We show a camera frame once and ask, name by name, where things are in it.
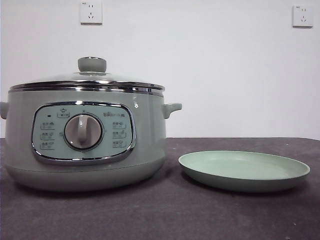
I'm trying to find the white wall socket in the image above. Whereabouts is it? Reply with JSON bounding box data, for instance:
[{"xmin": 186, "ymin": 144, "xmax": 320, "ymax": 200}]
[
  {"xmin": 292, "ymin": 5, "xmax": 314, "ymax": 28},
  {"xmin": 79, "ymin": 1, "xmax": 103, "ymax": 25}
]

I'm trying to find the pale green round plate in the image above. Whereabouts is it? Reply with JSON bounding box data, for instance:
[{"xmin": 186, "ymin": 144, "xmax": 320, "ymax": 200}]
[{"xmin": 178, "ymin": 150, "xmax": 312, "ymax": 193}]

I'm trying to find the pale green electric steamer pot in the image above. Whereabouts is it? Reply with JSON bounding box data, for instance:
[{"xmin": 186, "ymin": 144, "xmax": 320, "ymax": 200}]
[{"xmin": 0, "ymin": 86, "xmax": 183, "ymax": 193}]

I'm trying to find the glass lid with green knob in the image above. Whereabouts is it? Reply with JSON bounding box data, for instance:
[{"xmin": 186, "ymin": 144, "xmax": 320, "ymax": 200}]
[{"xmin": 8, "ymin": 56, "xmax": 166, "ymax": 97}]

